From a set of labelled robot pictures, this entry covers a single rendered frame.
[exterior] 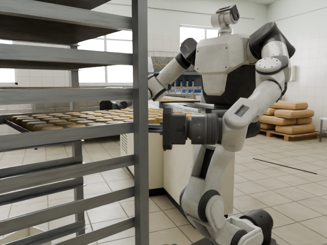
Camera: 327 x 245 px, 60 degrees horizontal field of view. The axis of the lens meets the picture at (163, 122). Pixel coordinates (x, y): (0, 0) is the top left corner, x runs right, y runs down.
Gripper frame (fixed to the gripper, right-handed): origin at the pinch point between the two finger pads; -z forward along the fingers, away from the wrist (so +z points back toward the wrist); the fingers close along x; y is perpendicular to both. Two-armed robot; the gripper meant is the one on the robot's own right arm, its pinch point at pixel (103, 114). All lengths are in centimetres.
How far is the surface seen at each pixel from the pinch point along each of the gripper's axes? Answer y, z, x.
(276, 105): 206, 486, -30
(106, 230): 14, -44, -26
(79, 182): -8.2, -8.0, -26.3
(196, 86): 39, 170, 10
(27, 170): -21.5, -21.2, -18.1
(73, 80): -9.0, -8.2, 13.7
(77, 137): 9, -49, 0
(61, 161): -12.8, -12.6, -16.7
